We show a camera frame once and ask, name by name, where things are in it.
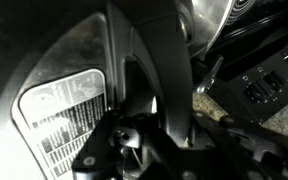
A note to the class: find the black stove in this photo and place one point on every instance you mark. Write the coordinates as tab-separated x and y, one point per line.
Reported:
267	66

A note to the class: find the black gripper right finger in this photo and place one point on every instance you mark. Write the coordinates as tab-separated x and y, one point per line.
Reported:
244	150

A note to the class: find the black rice cooker lid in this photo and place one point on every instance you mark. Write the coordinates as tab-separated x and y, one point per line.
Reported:
67	66

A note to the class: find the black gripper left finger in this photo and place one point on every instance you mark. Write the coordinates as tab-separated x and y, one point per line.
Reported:
97	150

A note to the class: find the steel and black rice cooker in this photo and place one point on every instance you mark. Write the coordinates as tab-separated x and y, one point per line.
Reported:
210	23

